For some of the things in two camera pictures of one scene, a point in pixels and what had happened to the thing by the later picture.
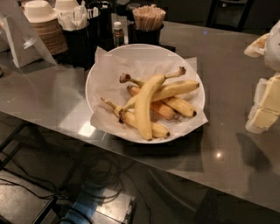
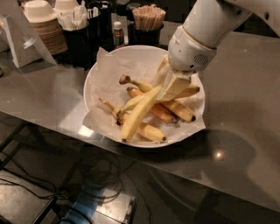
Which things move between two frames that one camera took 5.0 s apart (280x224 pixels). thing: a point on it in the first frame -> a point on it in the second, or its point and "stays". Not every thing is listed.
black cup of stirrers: (147, 24) stays
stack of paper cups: (44, 18) stays
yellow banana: (143, 98) -> (139, 111)
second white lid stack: (66, 6) stays
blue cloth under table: (84, 208) stays
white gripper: (273, 49) -> (188, 52)
